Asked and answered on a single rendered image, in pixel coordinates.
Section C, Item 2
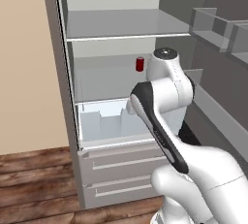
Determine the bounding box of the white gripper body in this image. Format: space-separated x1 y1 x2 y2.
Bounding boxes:
125 97 138 116

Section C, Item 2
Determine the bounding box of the translucent white fridge drawer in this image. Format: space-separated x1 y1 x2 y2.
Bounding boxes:
75 97 188 151

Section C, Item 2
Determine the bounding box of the glass fridge shelf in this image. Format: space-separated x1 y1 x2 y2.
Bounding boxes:
73 53 157 104
65 8 196 44

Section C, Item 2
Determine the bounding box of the grey freezer drawer front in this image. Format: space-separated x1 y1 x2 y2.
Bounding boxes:
77 142 173 187
81 174 163 209

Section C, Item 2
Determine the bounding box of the grey fridge cabinet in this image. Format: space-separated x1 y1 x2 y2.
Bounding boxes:
40 0 202 210

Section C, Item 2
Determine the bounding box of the grey fridge door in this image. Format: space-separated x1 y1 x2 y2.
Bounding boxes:
155 0 248 177

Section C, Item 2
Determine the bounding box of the red can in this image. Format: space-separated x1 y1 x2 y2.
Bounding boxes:
135 56 145 73

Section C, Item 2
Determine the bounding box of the clear door bin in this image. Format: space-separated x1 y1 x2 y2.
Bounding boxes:
225 21 248 68
189 7 239 53

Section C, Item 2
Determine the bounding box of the grey freezer drawer handle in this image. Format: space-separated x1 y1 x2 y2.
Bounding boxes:
94 183 153 199
92 155 169 171

